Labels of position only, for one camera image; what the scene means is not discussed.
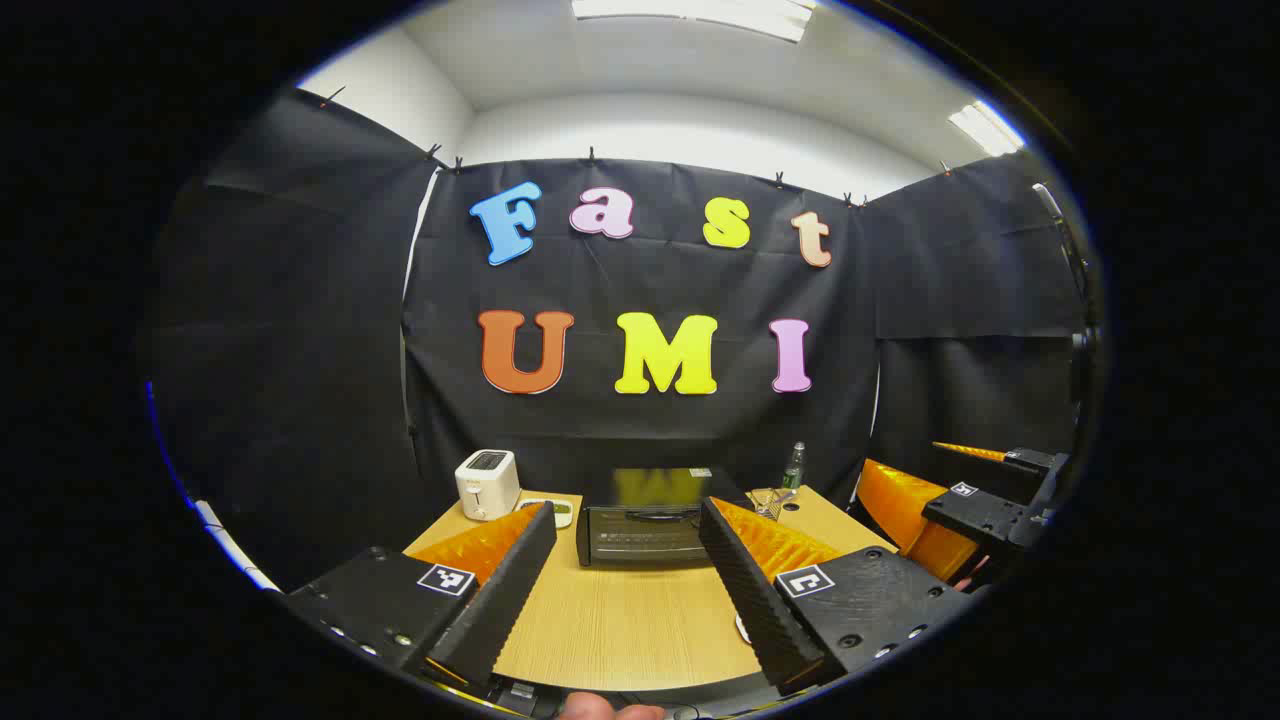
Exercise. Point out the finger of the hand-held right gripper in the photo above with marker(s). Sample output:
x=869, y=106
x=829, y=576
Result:
x=985, y=515
x=1030, y=460

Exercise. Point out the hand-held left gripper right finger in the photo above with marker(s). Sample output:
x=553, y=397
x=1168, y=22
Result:
x=750, y=590

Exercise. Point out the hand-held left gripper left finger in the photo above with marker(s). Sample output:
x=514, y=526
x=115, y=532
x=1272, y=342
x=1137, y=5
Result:
x=505, y=590

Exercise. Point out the black electric oven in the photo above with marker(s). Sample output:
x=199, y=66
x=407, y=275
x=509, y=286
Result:
x=640, y=535

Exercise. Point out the white flat plate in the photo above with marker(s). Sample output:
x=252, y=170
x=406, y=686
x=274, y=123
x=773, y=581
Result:
x=741, y=628

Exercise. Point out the white divided dish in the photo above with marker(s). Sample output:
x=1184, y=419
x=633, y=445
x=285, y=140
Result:
x=563, y=514

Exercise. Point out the white toaster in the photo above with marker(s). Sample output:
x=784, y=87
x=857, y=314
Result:
x=487, y=485

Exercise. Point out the green plastic bottle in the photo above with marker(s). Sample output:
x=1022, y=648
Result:
x=794, y=470

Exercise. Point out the black backdrop cloth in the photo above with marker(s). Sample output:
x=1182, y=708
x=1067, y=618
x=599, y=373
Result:
x=300, y=350

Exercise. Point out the ceiling light panel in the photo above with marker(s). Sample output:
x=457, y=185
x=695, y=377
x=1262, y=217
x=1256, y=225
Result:
x=690, y=14
x=985, y=128

